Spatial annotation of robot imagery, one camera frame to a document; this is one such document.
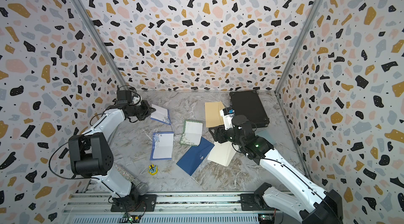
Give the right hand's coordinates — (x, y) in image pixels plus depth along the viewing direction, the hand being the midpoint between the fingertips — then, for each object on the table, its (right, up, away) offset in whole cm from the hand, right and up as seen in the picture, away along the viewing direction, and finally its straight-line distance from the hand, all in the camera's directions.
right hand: (213, 128), depth 73 cm
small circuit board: (-37, -40, -2) cm, 55 cm away
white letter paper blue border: (-30, -12, +19) cm, 38 cm away
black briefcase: (+25, +12, +36) cm, 45 cm away
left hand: (-32, +10, +18) cm, 38 cm away
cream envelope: (+5, -17, +18) cm, 25 cm away
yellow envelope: (0, +5, +37) cm, 38 cm away
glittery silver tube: (-34, -28, 0) cm, 44 cm away
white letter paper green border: (-13, -7, +26) cm, 30 cm away
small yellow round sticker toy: (-32, -23, +10) cm, 41 cm away
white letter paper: (-31, +6, +21) cm, 38 cm away
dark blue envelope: (-10, -18, +14) cm, 25 cm away
